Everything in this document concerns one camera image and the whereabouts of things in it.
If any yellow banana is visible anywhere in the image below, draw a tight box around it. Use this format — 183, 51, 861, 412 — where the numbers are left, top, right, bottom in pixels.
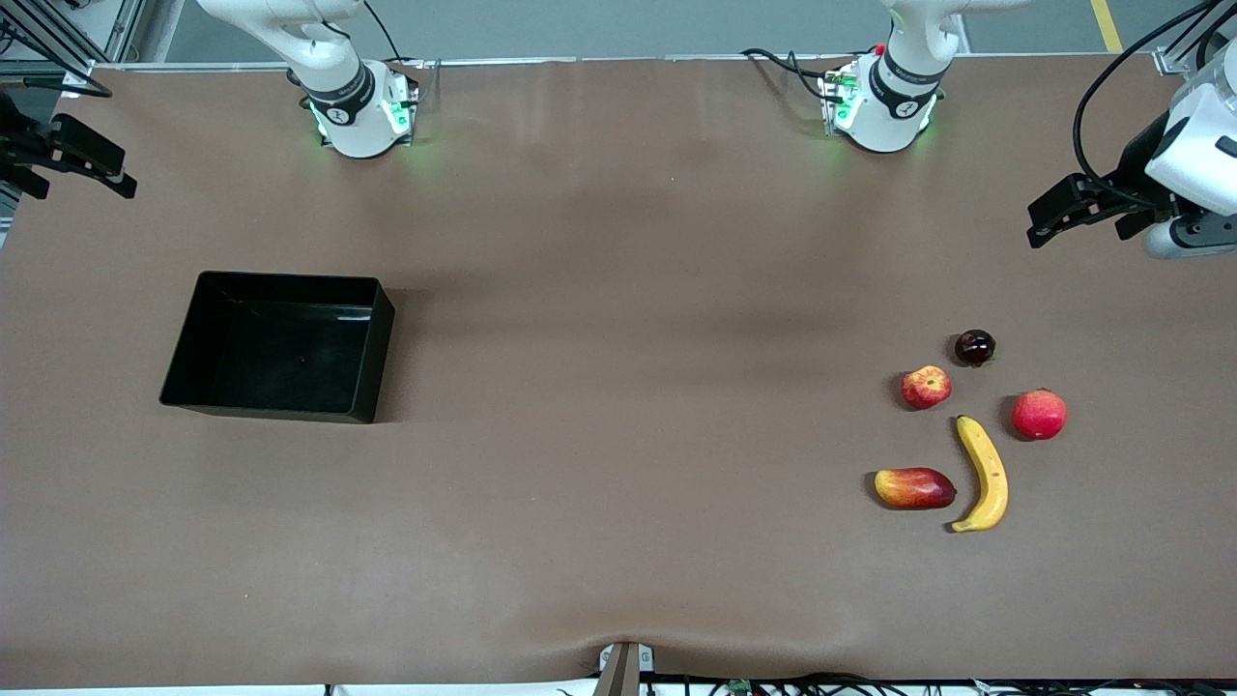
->
951, 415, 1010, 534

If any red yellow mango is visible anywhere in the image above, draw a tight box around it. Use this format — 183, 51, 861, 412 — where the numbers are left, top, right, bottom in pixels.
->
874, 467, 958, 511

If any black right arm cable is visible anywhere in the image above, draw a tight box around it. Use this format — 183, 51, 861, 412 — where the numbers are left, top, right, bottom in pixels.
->
0, 75, 114, 100

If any black base cable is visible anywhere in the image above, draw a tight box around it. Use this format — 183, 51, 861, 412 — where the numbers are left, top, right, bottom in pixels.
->
362, 0, 407, 63
739, 46, 844, 103

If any round red fruit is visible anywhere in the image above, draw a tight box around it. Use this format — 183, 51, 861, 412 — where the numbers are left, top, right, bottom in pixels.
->
1011, 388, 1069, 442

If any small red yellow apple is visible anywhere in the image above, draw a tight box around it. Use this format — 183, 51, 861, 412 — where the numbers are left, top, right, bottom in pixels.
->
901, 364, 954, 412

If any black left base cable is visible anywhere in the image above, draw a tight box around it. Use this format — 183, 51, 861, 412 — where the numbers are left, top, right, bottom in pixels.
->
739, 46, 844, 103

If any grey metal table bracket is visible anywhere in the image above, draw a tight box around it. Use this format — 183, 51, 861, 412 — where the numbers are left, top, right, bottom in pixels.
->
597, 641, 656, 696

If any black plastic box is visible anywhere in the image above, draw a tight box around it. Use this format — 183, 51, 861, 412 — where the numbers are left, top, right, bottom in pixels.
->
158, 271, 396, 425

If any black right base cable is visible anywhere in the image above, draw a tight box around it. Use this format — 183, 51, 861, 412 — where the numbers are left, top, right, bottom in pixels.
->
362, 0, 407, 63

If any brown table cover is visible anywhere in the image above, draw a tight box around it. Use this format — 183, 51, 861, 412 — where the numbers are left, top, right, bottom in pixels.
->
0, 53, 1237, 689

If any aluminium frame profile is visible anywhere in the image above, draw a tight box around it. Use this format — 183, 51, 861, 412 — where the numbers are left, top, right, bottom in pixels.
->
1154, 0, 1237, 76
0, 0, 148, 80

